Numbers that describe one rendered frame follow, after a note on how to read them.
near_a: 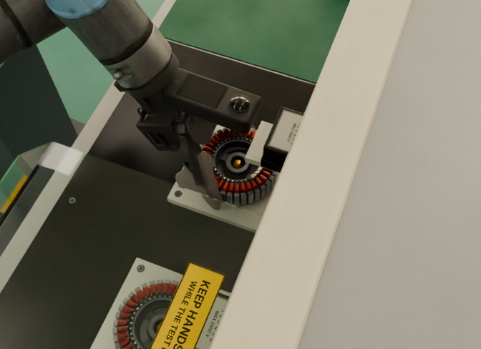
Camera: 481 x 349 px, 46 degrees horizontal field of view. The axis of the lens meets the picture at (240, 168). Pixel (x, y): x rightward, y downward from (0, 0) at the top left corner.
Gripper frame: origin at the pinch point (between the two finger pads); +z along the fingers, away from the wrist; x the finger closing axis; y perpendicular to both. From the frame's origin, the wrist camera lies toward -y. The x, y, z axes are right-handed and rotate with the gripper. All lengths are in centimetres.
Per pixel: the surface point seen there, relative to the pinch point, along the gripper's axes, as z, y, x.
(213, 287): -19.8, -20.2, 24.9
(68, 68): 26, 113, -58
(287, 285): -39, -38, 31
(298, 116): -7.8, -12.0, -2.4
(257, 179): -0.7, -4.1, 2.1
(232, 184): -2.0, -1.7, 3.9
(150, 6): 33, 102, -95
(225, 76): -2.5, 8.8, -16.3
